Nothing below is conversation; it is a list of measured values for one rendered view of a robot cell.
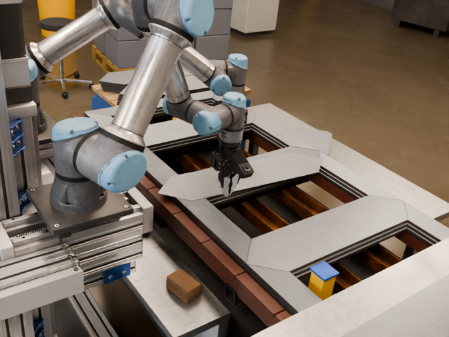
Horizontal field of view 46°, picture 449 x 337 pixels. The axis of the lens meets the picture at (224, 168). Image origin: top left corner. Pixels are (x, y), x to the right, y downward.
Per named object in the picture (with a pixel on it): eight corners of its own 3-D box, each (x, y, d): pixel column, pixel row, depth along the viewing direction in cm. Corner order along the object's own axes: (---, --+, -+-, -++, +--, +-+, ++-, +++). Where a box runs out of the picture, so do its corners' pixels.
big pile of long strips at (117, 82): (212, 68, 328) (213, 59, 325) (251, 89, 301) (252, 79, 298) (91, 85, 285) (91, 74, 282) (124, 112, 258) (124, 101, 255)
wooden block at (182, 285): (166, 287, 168) (166, 275, 166) (179, 279, 172) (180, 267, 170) (187, 304, 163) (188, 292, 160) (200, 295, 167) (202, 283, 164)
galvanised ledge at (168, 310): (71, 146, 252) (71, 140, 251) (229, 319, 163) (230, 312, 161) (29, 154, 241) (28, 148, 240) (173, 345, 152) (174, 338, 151)
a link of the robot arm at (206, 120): (182, 129, 160) (205, 120, 168) (210, 142, 154) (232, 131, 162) (183, 105, 156) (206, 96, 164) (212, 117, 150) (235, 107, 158)
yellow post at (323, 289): (313, 313, 164) (323, 266, 154) (324, 324, 160) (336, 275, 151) (301, 319, 161) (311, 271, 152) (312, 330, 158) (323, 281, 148)
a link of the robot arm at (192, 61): (126, -11, 159) (241, 81, 183) (123, -18, 169) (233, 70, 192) (103, 19, 162) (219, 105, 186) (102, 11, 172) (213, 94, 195)
